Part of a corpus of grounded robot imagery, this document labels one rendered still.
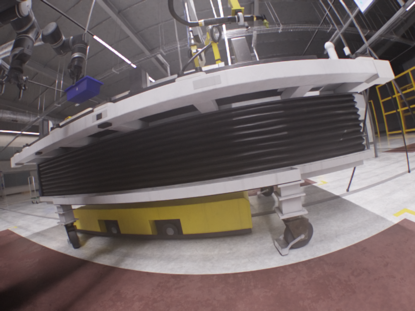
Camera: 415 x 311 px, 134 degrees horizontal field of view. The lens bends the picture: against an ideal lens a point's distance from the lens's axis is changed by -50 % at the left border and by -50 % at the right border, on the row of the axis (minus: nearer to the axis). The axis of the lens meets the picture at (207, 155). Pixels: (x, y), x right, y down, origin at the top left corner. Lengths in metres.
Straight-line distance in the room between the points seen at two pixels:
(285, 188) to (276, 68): 0.50
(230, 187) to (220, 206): 0.35
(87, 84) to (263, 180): 1.06
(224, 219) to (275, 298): 0.62
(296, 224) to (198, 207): 0.60
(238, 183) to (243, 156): 0.18
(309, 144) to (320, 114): 0.18
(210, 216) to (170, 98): 0.76
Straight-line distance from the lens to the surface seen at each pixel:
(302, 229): 0.94
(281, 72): 0.67
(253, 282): 0.80
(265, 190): 2.03
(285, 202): 0.83
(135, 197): 0.94
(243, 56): 0.74
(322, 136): 1.01
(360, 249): 0.97
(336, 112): 1.08
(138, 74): 0.85
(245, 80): 0.64
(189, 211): 1.15
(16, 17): 0.92
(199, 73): 0.67
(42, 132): 1.46
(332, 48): 4.10
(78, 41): 1.33
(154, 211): 1.25
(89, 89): 1.12
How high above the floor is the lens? 0.54
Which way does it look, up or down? 1 degrees up
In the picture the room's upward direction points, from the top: 10 degrees counter-clockwise
